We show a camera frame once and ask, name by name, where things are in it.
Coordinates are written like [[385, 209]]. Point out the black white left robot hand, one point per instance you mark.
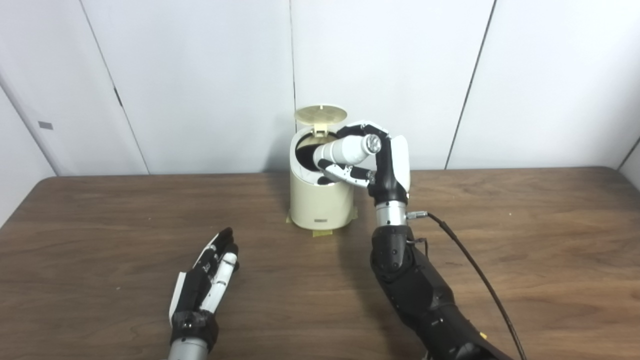
[[192, 295]]

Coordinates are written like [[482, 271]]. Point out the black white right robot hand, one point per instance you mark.
[[392, 175]]

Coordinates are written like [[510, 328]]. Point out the small white plastic bottle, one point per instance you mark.
[[345, 150]]

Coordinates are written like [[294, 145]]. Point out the cream-colored bin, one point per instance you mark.
[[320, 205]]

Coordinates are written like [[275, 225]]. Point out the round cream bin lid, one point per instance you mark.
[[320, 114]]

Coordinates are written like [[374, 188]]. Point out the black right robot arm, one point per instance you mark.
[[415, 285]]

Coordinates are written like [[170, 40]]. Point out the black wall panel hinge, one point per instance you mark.
[[118, 97]]

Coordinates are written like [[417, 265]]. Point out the small gray wall tag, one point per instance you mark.
[[45, 125]]

